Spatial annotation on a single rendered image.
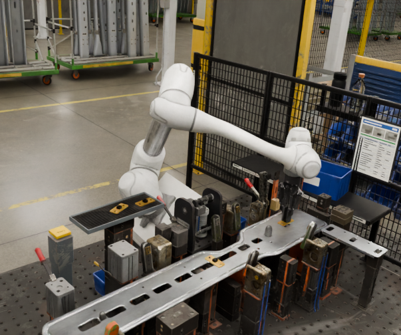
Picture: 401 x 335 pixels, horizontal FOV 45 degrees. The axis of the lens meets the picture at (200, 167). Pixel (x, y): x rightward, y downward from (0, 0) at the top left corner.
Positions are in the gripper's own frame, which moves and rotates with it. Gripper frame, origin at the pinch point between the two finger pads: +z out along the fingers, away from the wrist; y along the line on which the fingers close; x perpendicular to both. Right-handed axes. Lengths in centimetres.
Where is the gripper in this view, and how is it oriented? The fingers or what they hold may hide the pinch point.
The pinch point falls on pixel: (286, 214)
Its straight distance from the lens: 228.4
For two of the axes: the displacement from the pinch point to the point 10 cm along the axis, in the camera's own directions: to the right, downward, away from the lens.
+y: 6.9, 3.3, -6.5
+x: 7.2, -2.3, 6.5
